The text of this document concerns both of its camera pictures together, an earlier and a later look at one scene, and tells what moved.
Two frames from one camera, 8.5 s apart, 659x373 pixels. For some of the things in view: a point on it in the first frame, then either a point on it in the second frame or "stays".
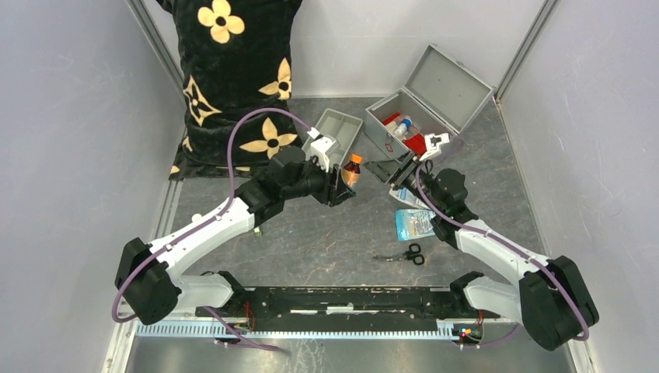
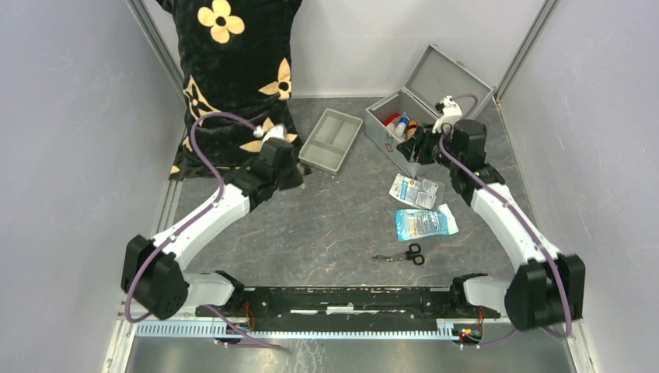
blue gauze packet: [413, 224] stays
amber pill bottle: [351, 170] to [412, 129]
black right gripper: [385, 169] to [410, 148]
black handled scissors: [414, 249] stays
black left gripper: [336, 189] to [298, 175]
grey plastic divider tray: [342, 127] stays
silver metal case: [443, 96] stays
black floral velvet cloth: [235, 55] stays
